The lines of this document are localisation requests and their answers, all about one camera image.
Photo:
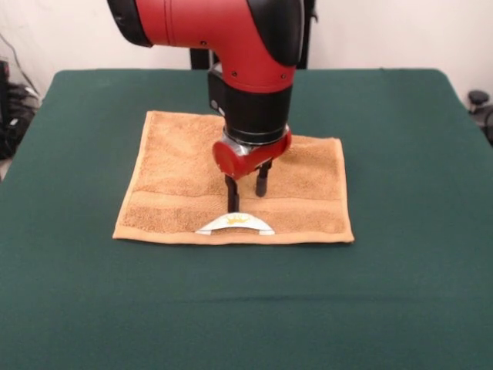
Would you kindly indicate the dark green table cloth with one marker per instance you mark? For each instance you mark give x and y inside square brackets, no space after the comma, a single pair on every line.
[115,289]

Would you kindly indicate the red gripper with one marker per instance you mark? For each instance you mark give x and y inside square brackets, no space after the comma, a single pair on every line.
[231,162]

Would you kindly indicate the black electronics box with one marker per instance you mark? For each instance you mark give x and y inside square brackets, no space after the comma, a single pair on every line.
[3,92]

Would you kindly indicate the black office chair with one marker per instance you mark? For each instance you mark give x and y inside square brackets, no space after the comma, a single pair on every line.
[477,97]

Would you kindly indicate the tan terry towel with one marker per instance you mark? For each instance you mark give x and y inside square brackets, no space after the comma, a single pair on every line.
[173,173]

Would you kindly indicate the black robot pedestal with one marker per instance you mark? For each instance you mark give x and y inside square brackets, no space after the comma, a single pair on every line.
[310,38]

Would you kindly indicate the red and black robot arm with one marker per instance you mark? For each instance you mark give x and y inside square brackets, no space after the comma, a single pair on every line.
[231,38]

